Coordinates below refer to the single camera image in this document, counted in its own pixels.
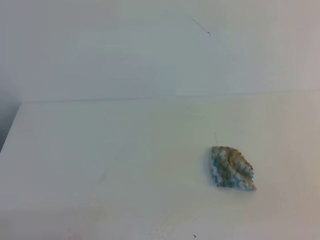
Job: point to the blue striped stained rag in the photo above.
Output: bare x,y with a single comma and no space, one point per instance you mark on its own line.
230,169

